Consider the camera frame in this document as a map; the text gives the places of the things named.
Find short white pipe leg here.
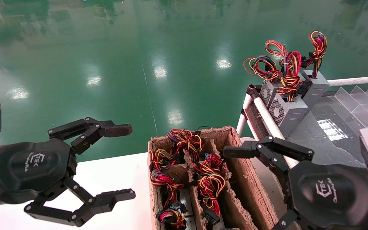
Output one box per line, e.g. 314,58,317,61
236,94,253,136

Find worn divided cardboard box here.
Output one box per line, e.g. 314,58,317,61
147,126,283,230

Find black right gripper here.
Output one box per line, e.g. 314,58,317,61
223,136,368,230

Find silver power supply coloured wires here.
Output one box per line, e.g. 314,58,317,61
155,208,188,230
167,128,203,154
301,30,330,111
198,172,226,226
243,40,288,108
150,172,189,210
150,149,177,172
199,153,228,175
269,51,309,138

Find long white pipe rail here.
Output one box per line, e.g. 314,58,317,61
254,97,299,168

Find clear acrylic divider tray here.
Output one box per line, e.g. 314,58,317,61
334,85,368,127

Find black pipe joint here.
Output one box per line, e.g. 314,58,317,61
247,85,261,99

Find black conveyor side frame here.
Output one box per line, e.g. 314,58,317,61
244,93,287,150

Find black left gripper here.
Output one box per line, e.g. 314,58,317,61
0,117,136,227

